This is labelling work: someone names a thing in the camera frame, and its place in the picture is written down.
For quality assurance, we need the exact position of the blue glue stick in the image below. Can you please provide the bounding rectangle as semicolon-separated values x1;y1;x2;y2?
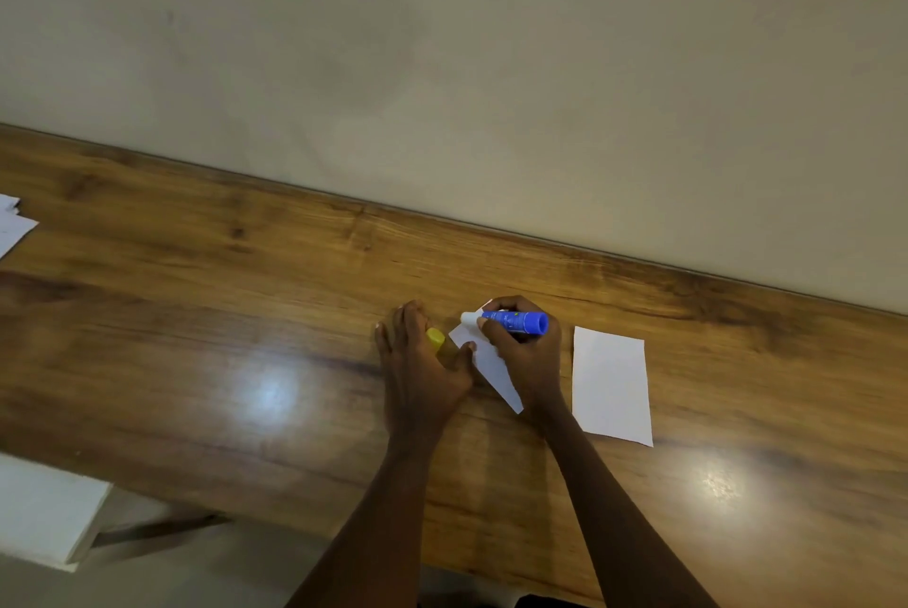
461;309;550;336

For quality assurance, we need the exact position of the small white paper piece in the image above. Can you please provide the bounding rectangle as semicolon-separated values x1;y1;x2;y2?
448;302;525;415

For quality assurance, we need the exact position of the white rectangular paper sheet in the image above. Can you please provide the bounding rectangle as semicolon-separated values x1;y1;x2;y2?
571;326;655;449

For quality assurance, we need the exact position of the person's left hand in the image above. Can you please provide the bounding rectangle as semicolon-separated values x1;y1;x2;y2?
374;300;478;445

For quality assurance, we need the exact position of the person's right hand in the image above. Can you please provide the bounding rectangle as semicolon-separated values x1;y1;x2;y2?
477;295;569;425

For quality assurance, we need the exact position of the person's left forearm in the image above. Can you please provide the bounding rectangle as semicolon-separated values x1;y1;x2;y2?
284;426;455;608

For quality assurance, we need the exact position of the person's right forearm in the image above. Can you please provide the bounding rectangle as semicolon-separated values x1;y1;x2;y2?
538;407;721;608

